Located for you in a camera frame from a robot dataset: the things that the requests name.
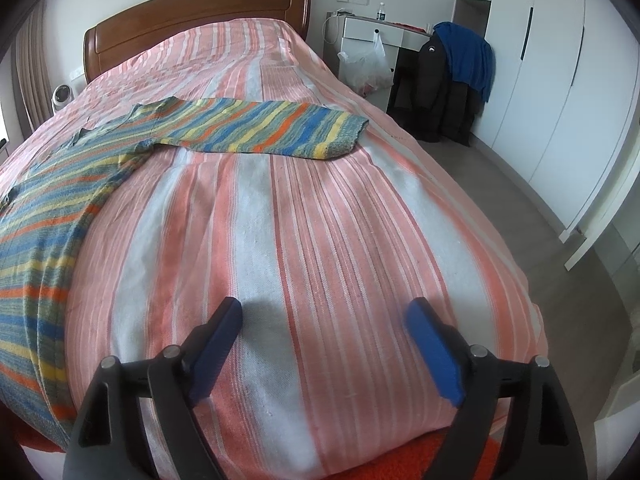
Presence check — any striped knit sweater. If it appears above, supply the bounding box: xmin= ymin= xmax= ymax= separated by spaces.
xmin=0 ymin=95 xmax=370 ymax=451

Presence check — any orange sleeved right forearm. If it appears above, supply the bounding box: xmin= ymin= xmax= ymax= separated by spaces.
xmin=328 ymin=426 xmax=507 ymax=480

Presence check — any pink striped bed cover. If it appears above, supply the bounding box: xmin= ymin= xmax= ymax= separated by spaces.
xmin=1 ymin=18 xmax=548 ymax=479

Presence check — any small white fan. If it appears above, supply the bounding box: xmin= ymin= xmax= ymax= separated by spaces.
xmin=51 ymin=84 xmax=75 ymax=114

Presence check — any black chair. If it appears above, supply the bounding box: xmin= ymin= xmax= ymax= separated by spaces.
xmin=386 ymin=35 xmax=480 ymax=146

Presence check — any blue garment on chair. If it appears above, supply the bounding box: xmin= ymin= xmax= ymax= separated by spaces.
xmin=434 ymin=22 xmax=495 ymax=103

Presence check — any beige curtain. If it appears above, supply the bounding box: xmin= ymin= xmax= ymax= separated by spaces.
xmin=12 ymin=0 xmax=53 ymax=138

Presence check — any white plastic bag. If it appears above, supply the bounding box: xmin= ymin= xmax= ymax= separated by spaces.
xmin=337 ymin=29 xmax=394 ymax=96

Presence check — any plastic water bottle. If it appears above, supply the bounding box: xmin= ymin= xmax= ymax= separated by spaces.
xmin=376 ymin=2 xmax=386 ymax=22

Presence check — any white desk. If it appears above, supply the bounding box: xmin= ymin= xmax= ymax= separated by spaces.
xmin=322 ymin=11 xmax=431 ymax=78

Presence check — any wooden headboard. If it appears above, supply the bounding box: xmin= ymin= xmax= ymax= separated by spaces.
xmin=84 ymin=0 xmax=311 ymax=82

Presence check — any white cable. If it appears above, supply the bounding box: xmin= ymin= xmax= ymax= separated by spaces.
xmin=321 ymin=8 xmax=350 ymax=52

